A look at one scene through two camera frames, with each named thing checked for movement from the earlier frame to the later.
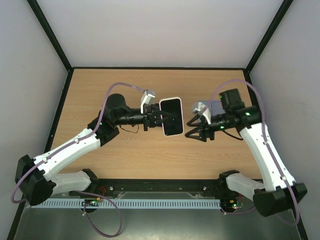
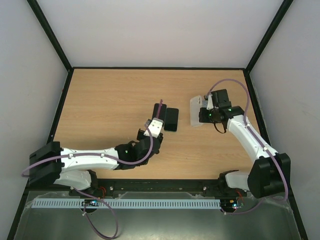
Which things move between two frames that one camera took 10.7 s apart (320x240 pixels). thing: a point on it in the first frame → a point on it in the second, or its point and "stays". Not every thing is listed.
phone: [173, 126] → [196, 103]
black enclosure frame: [183, 69] stays
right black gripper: [205, 128] → [203, 115]
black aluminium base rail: [212, 187] stays
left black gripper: [148, 116] → [160, 137]
